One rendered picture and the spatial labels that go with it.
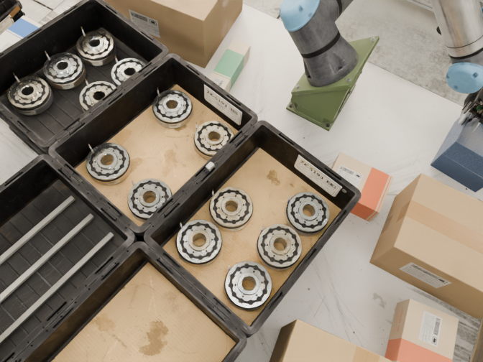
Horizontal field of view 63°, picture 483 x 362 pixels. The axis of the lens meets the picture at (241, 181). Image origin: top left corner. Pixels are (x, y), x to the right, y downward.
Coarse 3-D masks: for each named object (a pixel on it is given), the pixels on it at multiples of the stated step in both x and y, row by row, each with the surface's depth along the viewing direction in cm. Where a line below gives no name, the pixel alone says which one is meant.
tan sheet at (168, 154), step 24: (192, 96) 109; (144, 120) 104; (192, 120) 105; (216, 120) 106; (120, 144) 101; (144, 144) 101; (168, 144) 102; (192, 144) 102; (144, 168) 98; (168, 168) 99; (192, 168) 99; (120, 192) 95
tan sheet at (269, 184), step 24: (240, 168) 100; (264, 168) 101; (264, 192) 98; (288, 192) 98; (264, 216) 95; (240, 240) 92; (312, 240) 94; (216, 264) 90; (216, 288) 87; (240, 312) 86
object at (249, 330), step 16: (256, 128) 94; (272, 128) 94; (240, 144) 92; (288, 144) 93; (224, 160) 90; (208, 176) 88; (336, 176) 90; (192, 192) 86; (352, 192) 89; (176, 208) 84; (352, 208) 87; (160, 224) 82; (336, 224) 85; (144, 240) 81; (320, 240) 83; (160, 256) 80; (288, 288) 79; (224, 304) 76; (272, 304) 78; (240, 320) 75; (256, 320) 76
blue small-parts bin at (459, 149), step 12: (468, 120) 110; (456, 132) 113; (468, 132) 117; (480, 132) 117; (456, 144) 108; (468, 144) 115; (480, 144) 115; (456, 156) 111; (468, 156) 108; (480, 156) 106; (468, 168) 112; (480, 168) 109
